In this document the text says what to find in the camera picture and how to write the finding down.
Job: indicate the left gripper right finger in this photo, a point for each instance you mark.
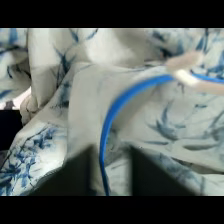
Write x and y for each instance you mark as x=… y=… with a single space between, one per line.
x=150 y=176

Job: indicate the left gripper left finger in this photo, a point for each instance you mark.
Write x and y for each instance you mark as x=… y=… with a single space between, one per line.
x=76 y=176

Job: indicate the white blue-printed shirt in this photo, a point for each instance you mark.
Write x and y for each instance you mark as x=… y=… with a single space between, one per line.
x=150 y=110

